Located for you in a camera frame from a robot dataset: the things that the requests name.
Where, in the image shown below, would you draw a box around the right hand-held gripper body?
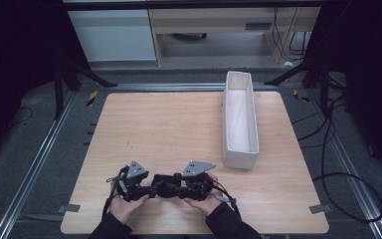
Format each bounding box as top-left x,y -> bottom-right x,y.
178,160 -> 218,201

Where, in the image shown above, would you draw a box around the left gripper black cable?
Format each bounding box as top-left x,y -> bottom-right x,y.
101,165 -> 129,219

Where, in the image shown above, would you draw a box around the aluminium floor rail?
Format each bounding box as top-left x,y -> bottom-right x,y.
0,90 -> 78,239
305,89 -> 382,239
106,83 -> 279,93

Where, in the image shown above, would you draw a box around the white cabinet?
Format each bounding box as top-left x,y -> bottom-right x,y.
67,9 -> 158,63

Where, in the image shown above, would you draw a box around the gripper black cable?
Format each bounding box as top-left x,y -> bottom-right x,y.
211,180 -> 243,221
101,165 -> 129,219

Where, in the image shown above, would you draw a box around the looped black floor cable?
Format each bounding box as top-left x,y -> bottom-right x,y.
311,171 -> 382,224

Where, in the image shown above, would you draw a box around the long black sock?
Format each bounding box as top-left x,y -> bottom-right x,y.
151,173 -> 184,187

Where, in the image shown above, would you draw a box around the hanging black desk cables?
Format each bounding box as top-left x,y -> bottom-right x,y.
271,7 -> 313,64

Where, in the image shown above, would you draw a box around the yellow black tape strip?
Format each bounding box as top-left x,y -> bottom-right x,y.
291,88 -> 311,104
86,90 -> 99,108

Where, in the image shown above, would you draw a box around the black floor cable bundle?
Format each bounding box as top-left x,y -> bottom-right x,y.
290,94 -> 350,151

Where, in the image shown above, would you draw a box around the grey tape piece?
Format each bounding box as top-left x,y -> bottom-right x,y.
58,203 -> 82,214
308,203 -> 332,215

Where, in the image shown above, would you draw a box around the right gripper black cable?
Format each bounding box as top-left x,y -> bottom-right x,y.
211,180 -> 243,221

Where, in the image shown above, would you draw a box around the person's left hand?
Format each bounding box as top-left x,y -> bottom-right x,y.
107,181 -> 150,226

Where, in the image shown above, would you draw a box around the white fabric storage box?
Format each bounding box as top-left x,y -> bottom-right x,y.
221,70 -> 261,170

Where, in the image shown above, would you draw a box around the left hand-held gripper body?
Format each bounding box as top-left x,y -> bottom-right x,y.
118,159 -> 154,202

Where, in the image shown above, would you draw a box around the person's right hand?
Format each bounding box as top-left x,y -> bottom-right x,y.
183,171 -> 226,217

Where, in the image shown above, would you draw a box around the thin black floor cable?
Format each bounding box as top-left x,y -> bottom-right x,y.
7,106 -> 35,129

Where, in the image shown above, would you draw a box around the black metal stand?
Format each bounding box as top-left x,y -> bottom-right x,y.
53,54 -> 119,121
264,54 -> 347,116

